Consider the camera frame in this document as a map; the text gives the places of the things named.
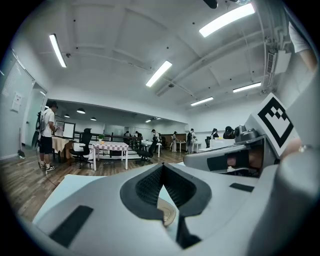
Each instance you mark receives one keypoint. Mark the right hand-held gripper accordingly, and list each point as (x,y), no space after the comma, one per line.
(275,125)

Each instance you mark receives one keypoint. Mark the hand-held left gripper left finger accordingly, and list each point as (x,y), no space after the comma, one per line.
(105,215)

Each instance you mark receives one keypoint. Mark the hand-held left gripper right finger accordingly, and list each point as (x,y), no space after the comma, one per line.
(225,205)

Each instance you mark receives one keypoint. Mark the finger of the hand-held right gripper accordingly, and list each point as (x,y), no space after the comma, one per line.
(200,160)

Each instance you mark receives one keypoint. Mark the tan glasses case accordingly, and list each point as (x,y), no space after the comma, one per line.
(168,215)

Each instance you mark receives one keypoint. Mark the person's right forearm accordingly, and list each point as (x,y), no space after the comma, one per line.
(291,148)

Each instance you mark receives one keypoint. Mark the white desk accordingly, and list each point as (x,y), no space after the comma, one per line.
(187,144)
(147,143)

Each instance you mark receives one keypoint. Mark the long ceiling light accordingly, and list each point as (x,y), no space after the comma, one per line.
(58,51)
(226,20)
(158,74)
(202,101)
(247,87)

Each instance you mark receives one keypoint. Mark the black office chair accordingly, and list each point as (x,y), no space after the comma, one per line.
(148,150)
(83,147)

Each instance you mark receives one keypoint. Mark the table with checkered cloth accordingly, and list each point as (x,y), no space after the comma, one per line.
(110,147)

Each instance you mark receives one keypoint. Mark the potted green plant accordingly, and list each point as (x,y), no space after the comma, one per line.
(101,137)

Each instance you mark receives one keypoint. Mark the black metal railing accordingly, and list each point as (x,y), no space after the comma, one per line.
(117,137)

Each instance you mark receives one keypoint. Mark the table with beige cloth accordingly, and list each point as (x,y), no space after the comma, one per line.
(60,146)

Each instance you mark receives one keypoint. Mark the person's light grey shirt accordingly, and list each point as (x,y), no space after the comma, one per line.
(298,37)

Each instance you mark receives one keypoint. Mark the white shelf cabinet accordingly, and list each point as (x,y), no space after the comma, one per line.
(65,129)

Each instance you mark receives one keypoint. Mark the round pendant lamp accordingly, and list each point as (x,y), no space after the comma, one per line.
(67,116)
(80,111)
(93,119)

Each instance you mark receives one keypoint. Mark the broom with dustpan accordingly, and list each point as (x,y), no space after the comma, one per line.
(21,152)

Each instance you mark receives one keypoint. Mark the black backpack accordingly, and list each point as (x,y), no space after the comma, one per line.
(40,127)

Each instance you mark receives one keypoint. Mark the white wall air unit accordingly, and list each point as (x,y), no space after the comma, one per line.
(280,61)

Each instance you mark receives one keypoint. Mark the white wall notice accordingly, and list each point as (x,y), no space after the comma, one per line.
(16,102)

